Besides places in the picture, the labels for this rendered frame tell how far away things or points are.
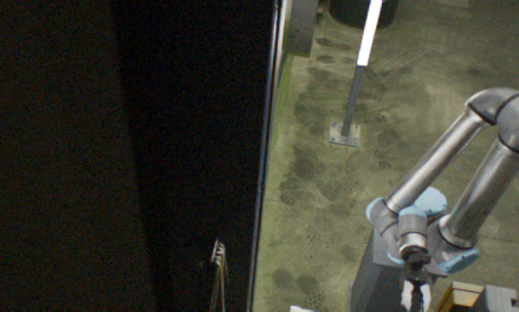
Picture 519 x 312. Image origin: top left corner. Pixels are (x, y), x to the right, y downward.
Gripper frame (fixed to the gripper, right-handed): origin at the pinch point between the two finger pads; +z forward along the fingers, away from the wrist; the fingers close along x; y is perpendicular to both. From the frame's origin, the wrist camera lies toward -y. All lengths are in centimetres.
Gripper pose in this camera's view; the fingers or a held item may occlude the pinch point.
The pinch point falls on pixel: (417, 307)
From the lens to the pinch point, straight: 171.2
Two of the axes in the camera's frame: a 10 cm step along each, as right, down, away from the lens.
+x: -9.8, -1.6, 0.8
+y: -0.6, 7.0, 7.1
